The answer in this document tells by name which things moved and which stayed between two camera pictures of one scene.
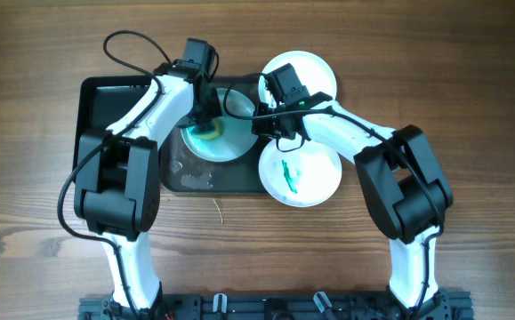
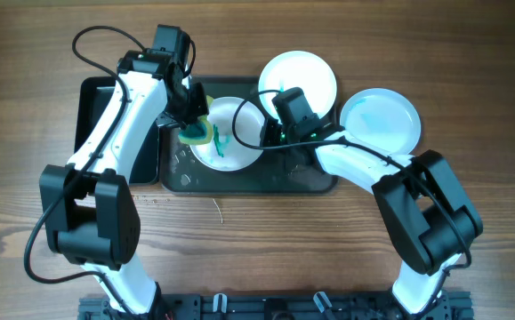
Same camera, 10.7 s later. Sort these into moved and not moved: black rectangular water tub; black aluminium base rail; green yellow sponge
Moved: green yellow sponge
Not moved: black aluminium base rail; black rectangular water tub
